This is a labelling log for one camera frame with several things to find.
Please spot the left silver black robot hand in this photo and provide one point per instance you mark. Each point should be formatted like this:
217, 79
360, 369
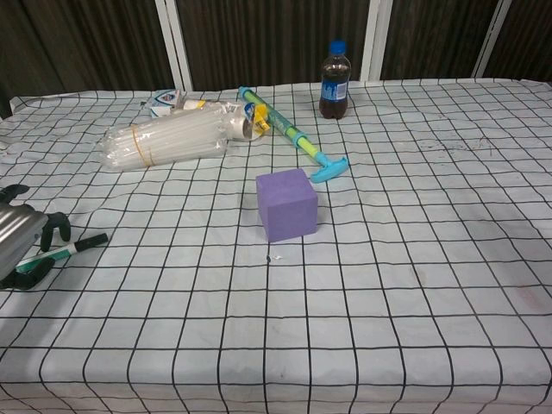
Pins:
13, 233

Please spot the black green marker pen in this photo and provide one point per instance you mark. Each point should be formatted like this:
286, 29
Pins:
82, 246

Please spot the purple foam cube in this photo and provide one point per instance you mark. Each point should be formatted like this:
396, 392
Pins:
286, 207

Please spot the bundle of clear plastic tubes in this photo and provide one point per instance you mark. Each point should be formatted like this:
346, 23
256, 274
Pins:
168, 138

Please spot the white blue soap packet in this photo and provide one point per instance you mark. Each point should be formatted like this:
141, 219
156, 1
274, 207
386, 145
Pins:
166, 101

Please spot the wrapped pack of small bottles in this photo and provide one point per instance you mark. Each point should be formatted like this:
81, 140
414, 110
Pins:
241, 118

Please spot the green blue toy water pump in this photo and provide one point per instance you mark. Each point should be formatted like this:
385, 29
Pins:
282, 123

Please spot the white black checkered tablecloth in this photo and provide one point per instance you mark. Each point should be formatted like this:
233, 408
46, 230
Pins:
345, 302

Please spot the cola bottle with blue cap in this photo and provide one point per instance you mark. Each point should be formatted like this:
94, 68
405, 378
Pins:
334, 92

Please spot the white frame post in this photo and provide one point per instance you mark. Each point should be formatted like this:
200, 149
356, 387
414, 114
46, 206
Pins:
377, 39
493, 39
174, 43

